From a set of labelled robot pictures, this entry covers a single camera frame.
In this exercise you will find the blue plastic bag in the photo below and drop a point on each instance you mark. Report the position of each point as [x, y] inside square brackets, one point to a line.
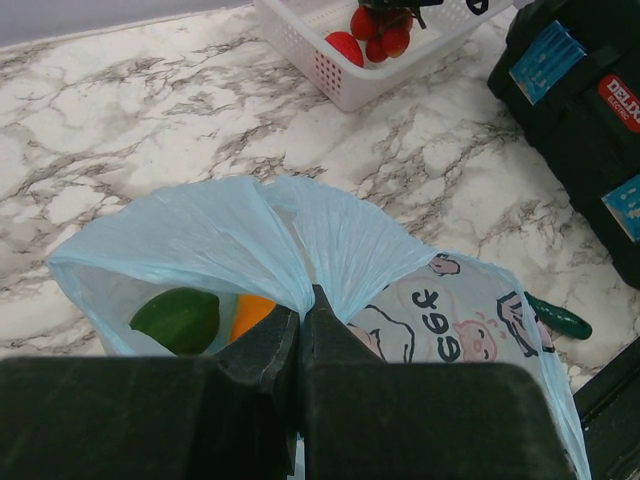
[405, 301]

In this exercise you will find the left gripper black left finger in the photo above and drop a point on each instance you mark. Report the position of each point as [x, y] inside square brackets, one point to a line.
[230, 415]

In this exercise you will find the black toolbox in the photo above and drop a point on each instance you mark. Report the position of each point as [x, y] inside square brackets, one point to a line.
[569, 76]

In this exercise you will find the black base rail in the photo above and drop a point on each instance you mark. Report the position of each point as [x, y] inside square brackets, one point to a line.
[608, 406]

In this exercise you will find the white plastic basket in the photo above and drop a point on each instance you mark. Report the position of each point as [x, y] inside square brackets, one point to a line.
[297, 30]

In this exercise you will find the green handled screwdriver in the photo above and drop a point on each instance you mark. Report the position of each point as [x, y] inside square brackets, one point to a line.
[560, 319]

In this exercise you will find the red fake fruit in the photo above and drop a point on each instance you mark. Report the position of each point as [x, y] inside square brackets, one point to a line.
[347, 46]

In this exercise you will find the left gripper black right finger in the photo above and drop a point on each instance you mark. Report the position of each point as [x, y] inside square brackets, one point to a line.
[363, 418]

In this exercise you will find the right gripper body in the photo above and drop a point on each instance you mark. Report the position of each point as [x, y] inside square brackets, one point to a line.
[387, 5]

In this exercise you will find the green fake fruit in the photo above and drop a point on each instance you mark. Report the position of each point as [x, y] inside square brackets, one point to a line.
[183, 320]

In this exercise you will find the orange yellow fake fruit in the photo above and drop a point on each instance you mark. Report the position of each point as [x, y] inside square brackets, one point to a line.
[250, 310]

